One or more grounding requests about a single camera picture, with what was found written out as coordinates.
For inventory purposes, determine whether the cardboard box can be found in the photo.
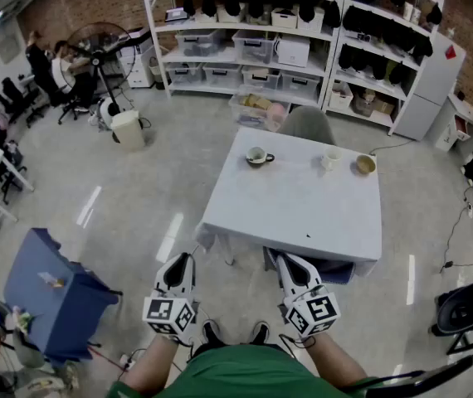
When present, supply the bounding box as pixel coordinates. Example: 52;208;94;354
371;97;396;118

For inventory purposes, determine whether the person's left black shoe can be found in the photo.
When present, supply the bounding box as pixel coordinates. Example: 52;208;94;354
201;320;221;346

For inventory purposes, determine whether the white table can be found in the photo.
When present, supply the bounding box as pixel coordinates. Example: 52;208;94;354
194;126;383;279

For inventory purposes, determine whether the brown storage basket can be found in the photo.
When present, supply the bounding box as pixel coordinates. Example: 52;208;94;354
352;89;377;118

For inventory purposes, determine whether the white drawer cabinet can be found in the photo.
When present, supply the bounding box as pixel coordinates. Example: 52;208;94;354
118;29;157;89

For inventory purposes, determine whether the blue cloth-covered table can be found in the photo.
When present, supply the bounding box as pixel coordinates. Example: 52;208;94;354
2;227;120;362

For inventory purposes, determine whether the beige trash bin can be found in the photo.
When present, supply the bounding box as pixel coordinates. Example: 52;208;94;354
110;109;146;153

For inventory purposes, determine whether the black office chair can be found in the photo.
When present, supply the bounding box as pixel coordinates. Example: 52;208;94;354
2;76;49;128

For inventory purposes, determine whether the white storage basket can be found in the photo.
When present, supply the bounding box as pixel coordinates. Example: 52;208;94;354
328;81;354;110

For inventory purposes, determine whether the white refrigerator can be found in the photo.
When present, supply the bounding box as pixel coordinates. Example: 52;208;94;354
393;31;468;143

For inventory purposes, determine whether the white mug with dark rim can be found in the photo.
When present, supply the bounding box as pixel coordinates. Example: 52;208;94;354
246;146;276;168

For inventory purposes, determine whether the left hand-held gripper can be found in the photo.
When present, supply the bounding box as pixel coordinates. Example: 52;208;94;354
142;252;199;337

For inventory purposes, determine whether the plain white mug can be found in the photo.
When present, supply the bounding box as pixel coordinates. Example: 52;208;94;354
319;146;344;172

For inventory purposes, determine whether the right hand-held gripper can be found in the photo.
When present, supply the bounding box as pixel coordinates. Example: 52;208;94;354
276;252;342;338

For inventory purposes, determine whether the white side cabinet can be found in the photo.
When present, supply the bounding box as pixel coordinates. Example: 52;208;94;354
433;93;473;153

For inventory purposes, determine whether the person's right forearm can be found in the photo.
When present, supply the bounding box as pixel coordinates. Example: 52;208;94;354
301;332;369;389

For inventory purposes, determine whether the white storage shelving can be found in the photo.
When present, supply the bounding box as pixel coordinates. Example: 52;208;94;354
139;0;445;86

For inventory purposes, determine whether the group of clear storage bins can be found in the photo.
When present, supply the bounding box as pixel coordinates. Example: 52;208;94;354
165;29;320;132

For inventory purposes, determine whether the white round floor appliance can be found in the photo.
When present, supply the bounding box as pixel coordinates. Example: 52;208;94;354
90;96;121;130

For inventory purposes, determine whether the white box-shaped appliance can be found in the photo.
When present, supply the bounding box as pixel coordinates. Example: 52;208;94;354
276;34;311;68

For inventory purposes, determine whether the person's black shoe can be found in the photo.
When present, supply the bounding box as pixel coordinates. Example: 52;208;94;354
201;320;221;346
251;321;271;346

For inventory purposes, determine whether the black floor fan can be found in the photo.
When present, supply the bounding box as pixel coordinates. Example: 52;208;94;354
66;22;138;115

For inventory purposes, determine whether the person's left forearm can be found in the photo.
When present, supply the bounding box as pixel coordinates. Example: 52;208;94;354
124;332;180;394

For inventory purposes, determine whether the brown bowl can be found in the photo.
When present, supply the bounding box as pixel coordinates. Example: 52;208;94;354
355;153;378;176

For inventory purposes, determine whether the person's green shirt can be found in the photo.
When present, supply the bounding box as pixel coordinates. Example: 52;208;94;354
105;343;391;398

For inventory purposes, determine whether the person's right black shoe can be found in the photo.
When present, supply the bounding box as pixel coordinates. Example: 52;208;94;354
251;321;271;346

